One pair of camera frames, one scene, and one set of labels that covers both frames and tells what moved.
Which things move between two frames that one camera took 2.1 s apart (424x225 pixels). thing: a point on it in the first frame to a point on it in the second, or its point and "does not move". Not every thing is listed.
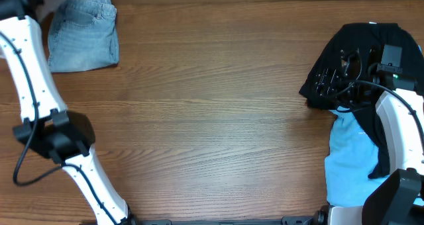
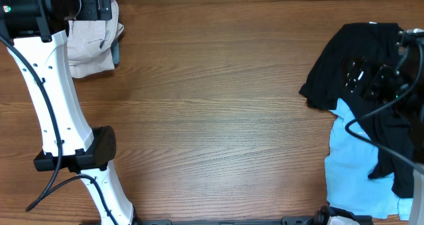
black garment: [346, 75] does not move
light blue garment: [352, 155] does not move
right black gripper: [324, 83] to [359, 74]
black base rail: [320, 219] does not move
